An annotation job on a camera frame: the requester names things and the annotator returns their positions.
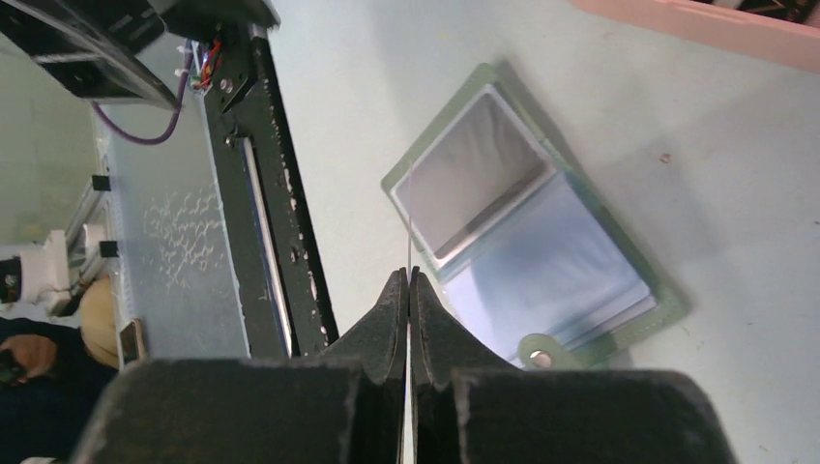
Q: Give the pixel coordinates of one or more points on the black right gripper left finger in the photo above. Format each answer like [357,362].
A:
[343,405]

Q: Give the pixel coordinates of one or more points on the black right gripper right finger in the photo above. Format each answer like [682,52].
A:
[471,406]

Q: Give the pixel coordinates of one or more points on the black credit card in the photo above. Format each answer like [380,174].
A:
[796,11]
[480,166]

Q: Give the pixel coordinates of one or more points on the pink oval tray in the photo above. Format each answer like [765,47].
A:
[773,40]

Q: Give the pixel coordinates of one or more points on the silver VIP credit card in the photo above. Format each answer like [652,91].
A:
[408,432]

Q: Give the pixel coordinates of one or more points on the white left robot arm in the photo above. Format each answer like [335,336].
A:
[92,47]

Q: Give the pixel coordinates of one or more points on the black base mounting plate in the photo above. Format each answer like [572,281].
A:
[283,296]

